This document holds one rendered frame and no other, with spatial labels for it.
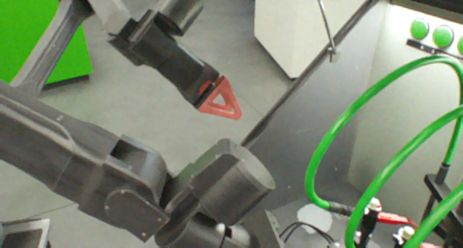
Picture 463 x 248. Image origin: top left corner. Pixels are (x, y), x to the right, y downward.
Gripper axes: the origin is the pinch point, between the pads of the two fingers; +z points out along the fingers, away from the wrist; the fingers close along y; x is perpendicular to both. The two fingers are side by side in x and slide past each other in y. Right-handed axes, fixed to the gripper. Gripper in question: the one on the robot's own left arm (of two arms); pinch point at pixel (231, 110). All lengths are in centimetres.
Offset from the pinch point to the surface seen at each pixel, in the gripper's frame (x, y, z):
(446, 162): -20.5, -2.0, 44.7
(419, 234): -3.4, -25.2, 20.6
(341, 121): -9.5, -12.2, 9.6
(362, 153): -15, 31, 56
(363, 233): 2.3, -2.4, 39.5
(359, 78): -29, 28, 35
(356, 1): -146, 248, 133
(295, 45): -82, 262, 121
